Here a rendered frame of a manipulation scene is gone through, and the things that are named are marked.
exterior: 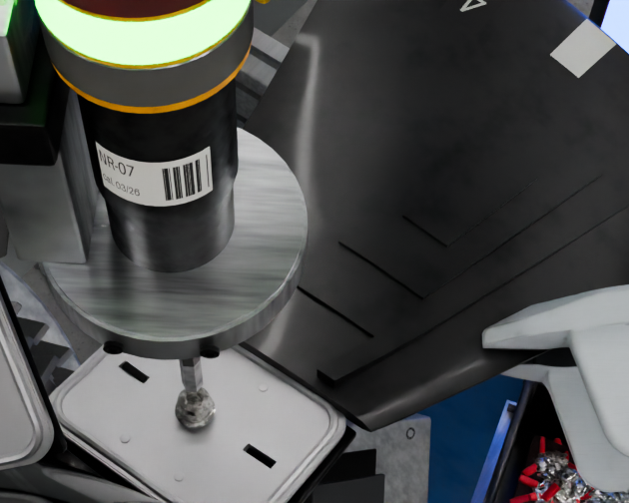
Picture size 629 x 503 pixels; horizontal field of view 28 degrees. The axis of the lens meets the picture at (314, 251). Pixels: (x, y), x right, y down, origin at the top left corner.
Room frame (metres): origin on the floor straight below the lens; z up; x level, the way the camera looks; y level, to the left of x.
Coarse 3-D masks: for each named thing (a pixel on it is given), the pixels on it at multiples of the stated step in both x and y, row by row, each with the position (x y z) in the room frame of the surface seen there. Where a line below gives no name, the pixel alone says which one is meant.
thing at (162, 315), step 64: (0, 64) 0.16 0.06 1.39; (0, 128) 0.16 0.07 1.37; (64, 128) 0.17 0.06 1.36; (0, 192) 0.16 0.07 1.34; (64, 192) 0.16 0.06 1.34; (256, 192) 0.19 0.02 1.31; (64, 256) 0.16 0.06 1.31; (256, 256) 0.17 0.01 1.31; (128, 320) 0.15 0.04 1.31; (192, 320) 0.15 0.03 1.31; (256, 320) 0.15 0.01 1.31
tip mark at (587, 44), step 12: (588, 24) 0.38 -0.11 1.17; (576, 36) 0.37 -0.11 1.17; (588, 36) 0.37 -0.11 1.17; (600, 36) 0.38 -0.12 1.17; (564, 48) 0.36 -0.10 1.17; (576, 48) 0.36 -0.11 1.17; (588, 48) 0.37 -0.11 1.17; (600, 48) 0.37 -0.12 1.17; (564, 60) 0.36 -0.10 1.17; (576, 60) 0.36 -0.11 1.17; (588, 60) 0.36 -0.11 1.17; (576, 72) 0.35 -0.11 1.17
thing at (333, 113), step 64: (320, 0) 0.37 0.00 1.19; (384, 0) 0.37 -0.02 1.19; (512, 0) 0.38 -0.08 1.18; (320, 64) 0.34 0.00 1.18; (384, 64) 0.34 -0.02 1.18; (448, 64) 0.34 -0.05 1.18; (512, 64) 0.35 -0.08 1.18; (256, 128) 0.30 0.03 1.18; (320, 128) 0.30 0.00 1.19; (384, 128) 0.31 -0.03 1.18; (448, 128) 0.31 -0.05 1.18; (512, 128) 0.31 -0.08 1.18; (576, 128) 0.32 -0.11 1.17; (320, 192) 0.27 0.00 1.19; (384, 192) 0.27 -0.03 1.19; (448, 192) 0.28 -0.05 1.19; (512, 192) 0.28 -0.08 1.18; (576, 192) 0.29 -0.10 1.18; (320, 256) 0.24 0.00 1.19; (384, 256) 0.24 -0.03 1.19; (448, 256) 0.25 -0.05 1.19; (512, 256) 0.25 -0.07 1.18; (576, 256) 0.26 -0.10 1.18; (320, 320) 0.21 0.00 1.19; (384, 320) 0.21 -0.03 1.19; (448, 320) 0.22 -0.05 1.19; (320, 384) 0.19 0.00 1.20; (384, 384) 0.19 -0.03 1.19; (448, 384) 0.19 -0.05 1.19
